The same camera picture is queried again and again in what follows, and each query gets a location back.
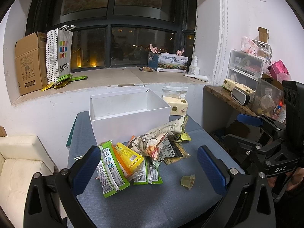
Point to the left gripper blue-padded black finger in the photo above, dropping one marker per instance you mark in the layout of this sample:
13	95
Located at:
40	208
246	200

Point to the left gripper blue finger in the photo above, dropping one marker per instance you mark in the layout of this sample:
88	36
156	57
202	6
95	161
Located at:
249	120

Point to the clear jelly cup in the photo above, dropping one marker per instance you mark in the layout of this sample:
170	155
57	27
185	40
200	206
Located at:
188	181

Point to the green white snack bag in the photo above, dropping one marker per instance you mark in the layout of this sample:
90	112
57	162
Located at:
109	171

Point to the orange yellow snack bag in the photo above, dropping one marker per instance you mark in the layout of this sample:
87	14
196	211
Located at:
128	159

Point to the newspaper print snack bag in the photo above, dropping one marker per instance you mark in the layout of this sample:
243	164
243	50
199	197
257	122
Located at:
152	144

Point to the dark olive snack packet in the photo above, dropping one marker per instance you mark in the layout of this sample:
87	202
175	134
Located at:
176	152

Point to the green seaweed snack packet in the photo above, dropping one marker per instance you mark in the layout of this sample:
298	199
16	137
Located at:
146	174

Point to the person's hand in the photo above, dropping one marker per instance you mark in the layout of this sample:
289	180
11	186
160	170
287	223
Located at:
295	180

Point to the clear plastic container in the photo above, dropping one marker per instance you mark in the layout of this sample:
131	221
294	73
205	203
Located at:
266	98

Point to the cream radio speaker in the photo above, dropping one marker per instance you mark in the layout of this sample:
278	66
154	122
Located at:
239	92

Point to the clear drawer organizer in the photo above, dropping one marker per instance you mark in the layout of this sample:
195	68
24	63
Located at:
244	68

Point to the grey blue table mat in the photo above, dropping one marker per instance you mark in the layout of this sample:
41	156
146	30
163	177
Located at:
162	205

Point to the white leather sofa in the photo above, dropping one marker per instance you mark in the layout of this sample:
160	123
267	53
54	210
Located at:
21	157

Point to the pink gift box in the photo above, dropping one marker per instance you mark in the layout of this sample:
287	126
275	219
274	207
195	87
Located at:
279	71

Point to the beige tissue pack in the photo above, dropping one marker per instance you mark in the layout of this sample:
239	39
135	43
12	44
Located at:
178	106

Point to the white plastic bottle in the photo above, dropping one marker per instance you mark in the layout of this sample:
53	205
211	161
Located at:
194	68

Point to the small cardboard box on shelf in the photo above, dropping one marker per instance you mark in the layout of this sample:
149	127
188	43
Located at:
263	34

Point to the printed tissue box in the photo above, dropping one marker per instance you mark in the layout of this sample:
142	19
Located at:
164	62

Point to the white open storage box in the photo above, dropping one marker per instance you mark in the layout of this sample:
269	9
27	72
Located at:
120	115

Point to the green yellow packets pile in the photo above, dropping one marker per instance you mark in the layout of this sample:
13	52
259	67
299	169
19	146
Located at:
63	81

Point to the brown cardboard box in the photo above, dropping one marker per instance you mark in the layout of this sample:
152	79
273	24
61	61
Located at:
30	62

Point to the white dotted shopping bag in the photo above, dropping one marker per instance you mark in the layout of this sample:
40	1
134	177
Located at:
58	52

